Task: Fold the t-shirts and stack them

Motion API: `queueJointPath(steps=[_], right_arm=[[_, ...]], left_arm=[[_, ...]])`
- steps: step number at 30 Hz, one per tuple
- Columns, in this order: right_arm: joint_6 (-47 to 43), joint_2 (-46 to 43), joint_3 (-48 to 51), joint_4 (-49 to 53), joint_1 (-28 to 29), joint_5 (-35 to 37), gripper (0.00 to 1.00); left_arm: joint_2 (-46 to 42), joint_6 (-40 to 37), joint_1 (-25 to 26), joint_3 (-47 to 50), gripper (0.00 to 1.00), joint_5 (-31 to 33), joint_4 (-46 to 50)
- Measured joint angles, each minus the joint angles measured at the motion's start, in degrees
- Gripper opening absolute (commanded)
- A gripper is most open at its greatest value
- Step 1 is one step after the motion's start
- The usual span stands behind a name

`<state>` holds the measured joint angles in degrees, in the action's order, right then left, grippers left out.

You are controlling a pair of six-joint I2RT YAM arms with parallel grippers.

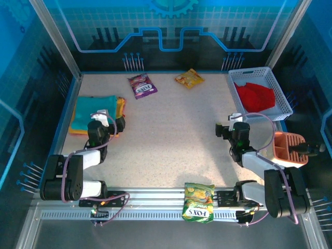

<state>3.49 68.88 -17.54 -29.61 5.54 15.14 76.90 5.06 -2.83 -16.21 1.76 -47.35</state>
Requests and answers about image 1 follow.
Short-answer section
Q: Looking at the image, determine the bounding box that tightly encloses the teal t-shirt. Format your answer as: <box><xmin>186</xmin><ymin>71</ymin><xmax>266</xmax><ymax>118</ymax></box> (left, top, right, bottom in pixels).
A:
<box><xmin>70</xmin><ymin>95</ymin><xmax>118</xmax><ymax>130</ymax></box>

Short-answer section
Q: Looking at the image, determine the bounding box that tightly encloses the purple Fox's candy bag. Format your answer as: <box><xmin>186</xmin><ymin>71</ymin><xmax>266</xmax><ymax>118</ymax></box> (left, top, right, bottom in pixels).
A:
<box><xmin>127</xmin><ymin>73</ymin><xmax>158</xmax><ymax>100</ymax></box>

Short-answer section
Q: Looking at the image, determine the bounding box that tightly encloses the red t-shirt in basket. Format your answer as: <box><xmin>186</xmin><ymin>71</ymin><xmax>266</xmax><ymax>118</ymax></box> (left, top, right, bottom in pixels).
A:
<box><xmin>233</xmin><ymin>81</ymin><xmax>276</xmax><ymax>115</ymax></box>

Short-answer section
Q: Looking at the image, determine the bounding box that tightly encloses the yellow snack bag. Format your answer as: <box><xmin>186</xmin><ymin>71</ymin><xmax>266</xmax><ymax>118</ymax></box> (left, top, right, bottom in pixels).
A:
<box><xmin>174</xmin><ymin>68</ymin><xmax>205</xmax><ymax>90</ymax></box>

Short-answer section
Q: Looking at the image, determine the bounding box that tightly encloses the white plastic basket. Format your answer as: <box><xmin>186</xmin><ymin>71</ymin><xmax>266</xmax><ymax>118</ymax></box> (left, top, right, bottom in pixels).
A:
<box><xmin>227</xmin><ymin>66</ymin><xmax>294</xmax><ymax>122</ymax></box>

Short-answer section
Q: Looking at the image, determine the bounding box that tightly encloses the black tool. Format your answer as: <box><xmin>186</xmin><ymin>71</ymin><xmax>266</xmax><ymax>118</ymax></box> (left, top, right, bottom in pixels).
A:
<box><xmin>289</xmin><ymin>142</ymin><xmax>326</xmax><ymax>158</ymax></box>

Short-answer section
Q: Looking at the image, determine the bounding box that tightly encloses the green Fox's candy bag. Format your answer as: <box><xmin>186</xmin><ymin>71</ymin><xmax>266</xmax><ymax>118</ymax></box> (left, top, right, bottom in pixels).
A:
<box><xmin>181</xmin><ymin>182</ymin><xmax>216</xmax><ymax>224</ymax></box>

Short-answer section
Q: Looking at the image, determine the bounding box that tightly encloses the small black controller board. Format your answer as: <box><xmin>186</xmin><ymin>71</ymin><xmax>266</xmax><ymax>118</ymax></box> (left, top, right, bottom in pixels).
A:
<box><xmin>236</xmin><ymin>210</ymin><xmax>256</xmax><ymax>225</ymax></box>
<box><xmin>89</xmin><ymin>209</ymin><xmax>109</xmax><ymax>225</ymax></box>

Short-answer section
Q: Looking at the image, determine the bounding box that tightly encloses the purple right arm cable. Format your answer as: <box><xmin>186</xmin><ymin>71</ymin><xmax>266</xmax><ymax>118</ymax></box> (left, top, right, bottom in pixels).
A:
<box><xmin>232</xmin><ymin>113</ymin><xmax>299</xmax><ymax>228</ymax></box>

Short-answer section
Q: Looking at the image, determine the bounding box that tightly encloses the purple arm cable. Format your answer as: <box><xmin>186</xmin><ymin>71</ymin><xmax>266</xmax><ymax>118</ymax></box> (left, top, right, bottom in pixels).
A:
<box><xmin>61</xmin><ymin>112</ymin><xmax>130</xmax><ymax>227</ymax></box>
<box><xmin>232</xmin><ymin>113</ymin><xmax>299</xmax><ymax>228</ymax></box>

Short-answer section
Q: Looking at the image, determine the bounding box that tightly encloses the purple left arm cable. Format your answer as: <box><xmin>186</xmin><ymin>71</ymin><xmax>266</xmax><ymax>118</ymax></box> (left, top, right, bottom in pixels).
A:
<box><xmin>61</xmin><ymin>112</ymin><xmax>130</xmax><ymax>227</ymax></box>

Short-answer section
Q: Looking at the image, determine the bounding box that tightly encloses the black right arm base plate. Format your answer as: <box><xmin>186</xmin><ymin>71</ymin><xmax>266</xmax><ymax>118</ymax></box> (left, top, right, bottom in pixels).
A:
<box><xmin>216</xmin><ymin>190</ymin><xmax>265</xmax><ymax>208</ymax></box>

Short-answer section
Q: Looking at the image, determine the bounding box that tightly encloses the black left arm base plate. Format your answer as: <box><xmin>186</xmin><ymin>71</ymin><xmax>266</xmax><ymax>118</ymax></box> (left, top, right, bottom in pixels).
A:
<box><xmin>78</xmin><ymin>190</ymin><xmax>127</xmax><ymax>208</ymax></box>

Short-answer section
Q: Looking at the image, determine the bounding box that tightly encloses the aluminium rail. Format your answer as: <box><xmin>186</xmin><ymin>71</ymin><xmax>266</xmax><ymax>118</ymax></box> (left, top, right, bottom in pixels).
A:
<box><xmin>31</xmin><ymin>187</ymin><xmax>312</xmax><ymax>211</ymax></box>

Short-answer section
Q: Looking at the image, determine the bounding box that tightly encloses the slotted grey cable duct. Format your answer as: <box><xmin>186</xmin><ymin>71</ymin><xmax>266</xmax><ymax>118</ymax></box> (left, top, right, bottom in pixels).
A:
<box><xmin>40</xmin><ymin>210</ymin><xmax>241</xmax><ymax>221</ymax></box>

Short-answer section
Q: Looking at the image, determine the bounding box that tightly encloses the aluminium frame post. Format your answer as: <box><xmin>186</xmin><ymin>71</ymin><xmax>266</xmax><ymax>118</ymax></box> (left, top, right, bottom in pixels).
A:
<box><xmin>266</xmin><ymin>0</ymin><xmax>312</xmax><ymax>68</ymax></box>
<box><xmin>29</xmin><ymin>0</ymin><xmax>83</xmax><ymax>80</ymax></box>

